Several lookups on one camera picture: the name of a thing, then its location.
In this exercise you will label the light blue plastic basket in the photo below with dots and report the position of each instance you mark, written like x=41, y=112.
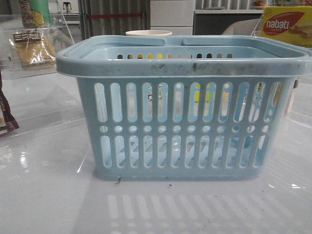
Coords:
x=183, y=107

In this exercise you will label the clear acrylic shelf left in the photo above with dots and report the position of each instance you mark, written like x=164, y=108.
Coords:
x=33, y=95

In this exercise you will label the bread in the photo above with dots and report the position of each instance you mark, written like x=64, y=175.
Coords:
x=34, y=49

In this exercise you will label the yellow nabati wafer box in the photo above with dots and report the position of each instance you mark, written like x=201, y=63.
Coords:
x=290, y=24

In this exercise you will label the green cartoon drink can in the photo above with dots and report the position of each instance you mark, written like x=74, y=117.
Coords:
x=34, y=13

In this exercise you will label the white paper cup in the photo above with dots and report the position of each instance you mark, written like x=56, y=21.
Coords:
x=152, y=33

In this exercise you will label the clear acrylic stand right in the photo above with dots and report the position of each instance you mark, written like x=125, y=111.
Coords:
x=257, y=26

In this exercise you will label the white drawer cabinet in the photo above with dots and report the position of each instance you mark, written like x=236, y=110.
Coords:
x=176, y=16

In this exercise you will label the dark brown snack packet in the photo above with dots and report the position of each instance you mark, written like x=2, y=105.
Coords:
x=7, y=121

